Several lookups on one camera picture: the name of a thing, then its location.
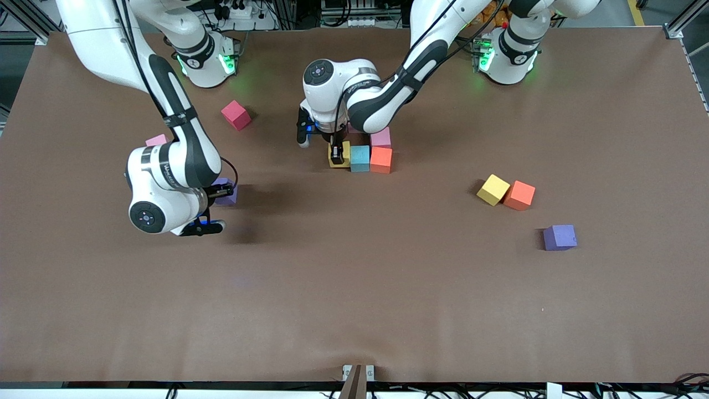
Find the large white power strip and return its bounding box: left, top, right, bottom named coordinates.
left=213, top=0, right=278, bottom=32

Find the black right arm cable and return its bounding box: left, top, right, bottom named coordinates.
left=111, top=0, right=240, bottom=192

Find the bag of orange fruits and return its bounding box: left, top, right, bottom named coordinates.
left=471, top=0, right=511, bottom=28

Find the orange foam block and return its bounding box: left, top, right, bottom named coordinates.
left=369, top=146, right=393, bottom=175
left=502, top=180, right=537, bottom=212

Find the aluminium frame profile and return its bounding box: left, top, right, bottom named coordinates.
left=0, top=0, right=63, bottom=46
left=664, top=0, right=709, bottom=117

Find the grey bracket with brown post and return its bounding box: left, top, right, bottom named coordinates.
left=339, top=364, right=376, bottom=399

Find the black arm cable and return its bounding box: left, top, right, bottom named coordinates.
left=111, top=0, right=240, bottom=192
left=332, top=0, right=507, bottom=134

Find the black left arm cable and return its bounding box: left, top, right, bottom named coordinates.
left=332, top=0, right=507, bottom=134

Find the red foam block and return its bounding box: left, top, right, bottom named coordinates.
left=220, top=100, right=252, bottom=131

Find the purple foam block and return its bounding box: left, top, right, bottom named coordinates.
left=542, top=224, right=578, bottom=252
left=213, top=177, right=239, bottom=207

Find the cyan foam block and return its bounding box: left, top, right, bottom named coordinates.
left=350, top=145, right=371, bottom=173

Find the yellow foam block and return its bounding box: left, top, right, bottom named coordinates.
left=328, top=140, right=352, bottom=168
left=476, top=173, right=511, bottom=207

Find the dark equipment rack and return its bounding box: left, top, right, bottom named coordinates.
left=318, top=0, right=413, bottom=28

